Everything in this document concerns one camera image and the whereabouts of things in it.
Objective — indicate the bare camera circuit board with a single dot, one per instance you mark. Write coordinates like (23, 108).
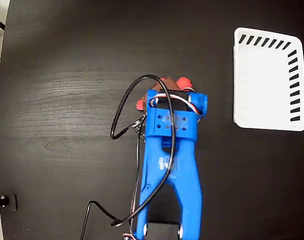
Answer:
(139, 128)

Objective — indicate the white plastic tray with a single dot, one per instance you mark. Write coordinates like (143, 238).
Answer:
(264, 85)

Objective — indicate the black table clamp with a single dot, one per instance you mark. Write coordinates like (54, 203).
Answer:
(8, 202)

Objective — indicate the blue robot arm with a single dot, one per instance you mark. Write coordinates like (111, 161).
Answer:
(184, 150)

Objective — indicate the red turtle toy gold shell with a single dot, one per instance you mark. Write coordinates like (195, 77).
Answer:
(184, 83)

